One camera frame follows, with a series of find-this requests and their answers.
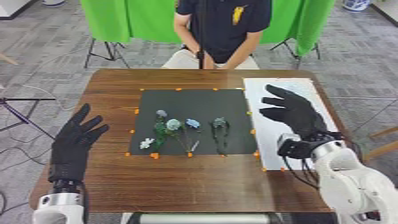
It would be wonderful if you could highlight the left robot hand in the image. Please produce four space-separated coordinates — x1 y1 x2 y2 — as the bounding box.
48 103 112 183

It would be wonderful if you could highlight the pale green flower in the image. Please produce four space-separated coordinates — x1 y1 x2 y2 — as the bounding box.
164 118 194 155

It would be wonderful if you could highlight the black tripod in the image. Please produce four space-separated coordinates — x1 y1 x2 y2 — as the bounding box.
0 95 59 140

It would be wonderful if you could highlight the dark mat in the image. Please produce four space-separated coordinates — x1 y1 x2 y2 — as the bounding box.
126 88 261 157

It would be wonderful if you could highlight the person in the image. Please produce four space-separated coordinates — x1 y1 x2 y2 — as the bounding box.
160 0 274 70

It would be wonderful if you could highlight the white flower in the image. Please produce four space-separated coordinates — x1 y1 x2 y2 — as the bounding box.
137 137 158 151

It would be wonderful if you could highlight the blue and white vase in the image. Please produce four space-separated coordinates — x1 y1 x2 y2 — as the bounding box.
341 0 373 13

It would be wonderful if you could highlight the white sheet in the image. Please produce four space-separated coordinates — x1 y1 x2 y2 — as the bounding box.
242 77 343 172

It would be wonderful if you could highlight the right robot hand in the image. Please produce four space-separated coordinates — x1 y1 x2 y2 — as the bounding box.
258 83 331 138

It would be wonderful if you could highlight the pale purple flower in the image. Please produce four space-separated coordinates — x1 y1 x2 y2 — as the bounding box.
151 109 171 144

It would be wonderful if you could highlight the pale blue flower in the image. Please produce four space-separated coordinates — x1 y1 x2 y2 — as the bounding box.
210 116 233 157

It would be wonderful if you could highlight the black cable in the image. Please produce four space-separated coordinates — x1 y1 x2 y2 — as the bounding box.
281 155 322 192

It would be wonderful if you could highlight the pale grey bar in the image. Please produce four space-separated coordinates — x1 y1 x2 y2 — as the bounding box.
126 212 286 224

